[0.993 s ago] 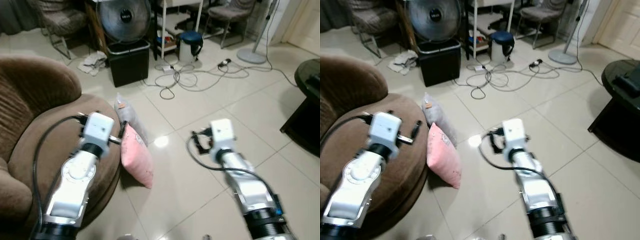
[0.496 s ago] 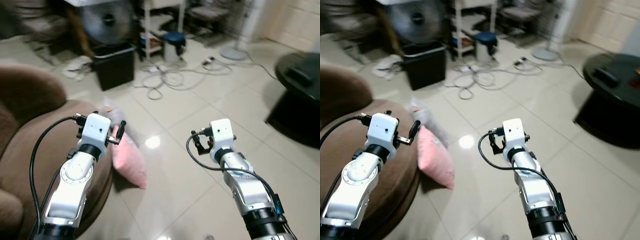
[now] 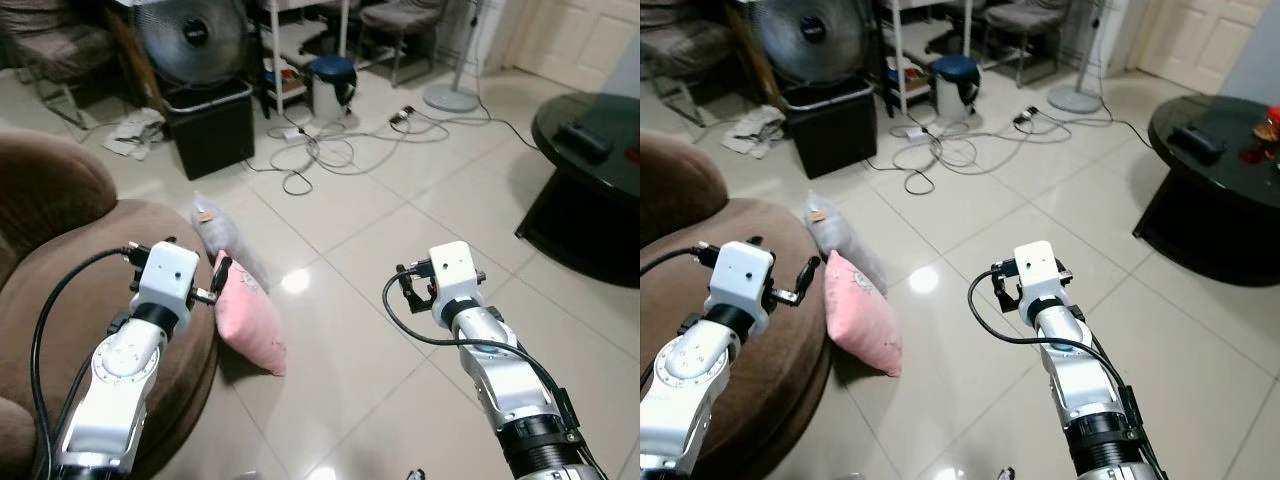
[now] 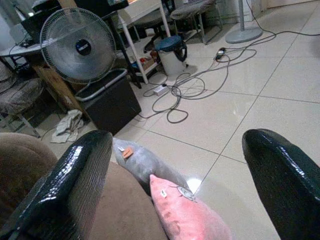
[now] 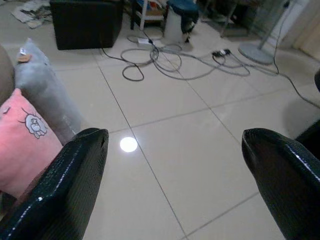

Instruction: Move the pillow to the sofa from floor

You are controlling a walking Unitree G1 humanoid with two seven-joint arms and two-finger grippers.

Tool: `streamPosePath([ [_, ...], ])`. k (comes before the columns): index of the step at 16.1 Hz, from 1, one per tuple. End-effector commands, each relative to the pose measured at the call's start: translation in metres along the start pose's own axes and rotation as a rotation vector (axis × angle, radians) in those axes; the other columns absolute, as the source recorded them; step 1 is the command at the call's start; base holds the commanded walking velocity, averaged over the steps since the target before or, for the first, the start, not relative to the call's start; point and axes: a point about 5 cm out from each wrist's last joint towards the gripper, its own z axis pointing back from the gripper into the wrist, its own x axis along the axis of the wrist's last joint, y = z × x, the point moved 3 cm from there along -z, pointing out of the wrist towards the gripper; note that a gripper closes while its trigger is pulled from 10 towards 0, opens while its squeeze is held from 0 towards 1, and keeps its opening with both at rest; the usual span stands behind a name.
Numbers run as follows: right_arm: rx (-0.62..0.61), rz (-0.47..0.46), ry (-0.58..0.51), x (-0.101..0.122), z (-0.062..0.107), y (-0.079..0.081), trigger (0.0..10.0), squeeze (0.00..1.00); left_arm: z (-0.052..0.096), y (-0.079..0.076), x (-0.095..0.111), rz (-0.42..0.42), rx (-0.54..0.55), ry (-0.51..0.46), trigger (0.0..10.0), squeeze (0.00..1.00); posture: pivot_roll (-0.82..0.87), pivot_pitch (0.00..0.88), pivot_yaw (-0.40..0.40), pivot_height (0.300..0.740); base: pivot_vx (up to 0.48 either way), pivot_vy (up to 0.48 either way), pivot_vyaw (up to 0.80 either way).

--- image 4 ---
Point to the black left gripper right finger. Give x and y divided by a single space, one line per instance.
285 180

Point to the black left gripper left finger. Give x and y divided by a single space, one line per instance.
65 185

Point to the brown fabric sofa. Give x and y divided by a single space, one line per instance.
125 205

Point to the grey pillow with orange tag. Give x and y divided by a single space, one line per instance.
145 160

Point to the pink plush pillow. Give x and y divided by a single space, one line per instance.
185 210

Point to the crumpled white cloth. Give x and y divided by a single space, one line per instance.
68 125

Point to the black storage box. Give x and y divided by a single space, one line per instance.
112 102

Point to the patterned fabric chair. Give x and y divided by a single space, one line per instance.
17 95

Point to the white power strip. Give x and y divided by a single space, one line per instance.
160 89

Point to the grey round table fan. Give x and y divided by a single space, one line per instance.
78 46

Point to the black power adapter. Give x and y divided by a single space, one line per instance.
220 53

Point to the round white side table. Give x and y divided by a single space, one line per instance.
18 50

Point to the black printer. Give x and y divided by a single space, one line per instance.
35 22

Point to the white bucket with blue lid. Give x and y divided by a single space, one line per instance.
172 56

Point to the white metal table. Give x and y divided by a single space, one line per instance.
147 32

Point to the grey cushioned stool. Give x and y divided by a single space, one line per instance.
192 12

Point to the grey pedestal fan stand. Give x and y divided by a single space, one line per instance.
243 30

